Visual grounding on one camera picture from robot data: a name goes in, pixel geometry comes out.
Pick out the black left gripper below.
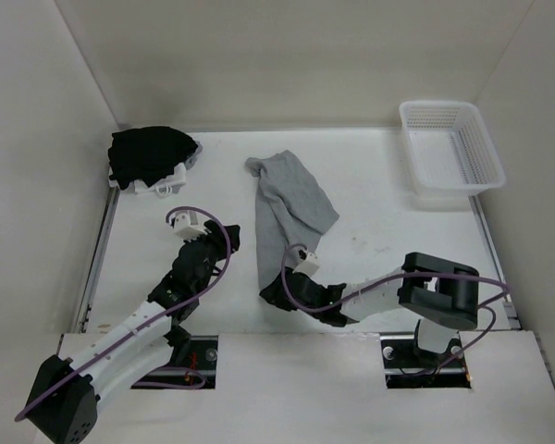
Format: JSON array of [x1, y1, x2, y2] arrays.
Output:
[[184, 221, 239, 295]]

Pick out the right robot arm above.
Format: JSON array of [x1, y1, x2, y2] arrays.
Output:
[[260, 244, 479, 366]]

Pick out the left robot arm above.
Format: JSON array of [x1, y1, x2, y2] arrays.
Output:
[[18, 220, 241, 443]]

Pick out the white folded tank top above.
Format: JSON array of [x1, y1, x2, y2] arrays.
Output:
[[127, 163, 187, 198]]

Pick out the black folded tank top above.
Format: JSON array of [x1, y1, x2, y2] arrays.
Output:
[[107, 126, 198, 190]]

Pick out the white plastic basket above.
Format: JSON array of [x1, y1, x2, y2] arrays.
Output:
[[399, 100, 506, 199]]

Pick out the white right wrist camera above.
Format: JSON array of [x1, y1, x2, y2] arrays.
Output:
[[293, 248, 320, 278]]

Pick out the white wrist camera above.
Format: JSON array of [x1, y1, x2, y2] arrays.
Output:
[[293, 248, 320, 278], [168, 211, 207, 241]]

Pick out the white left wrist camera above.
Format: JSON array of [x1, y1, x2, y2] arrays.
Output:
[[168, 211, 207, 241]]

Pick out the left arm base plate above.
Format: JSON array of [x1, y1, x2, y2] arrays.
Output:
[[131, 336, 219, 389]]

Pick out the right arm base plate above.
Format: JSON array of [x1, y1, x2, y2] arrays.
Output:
[[380, 334, 471, 389]]

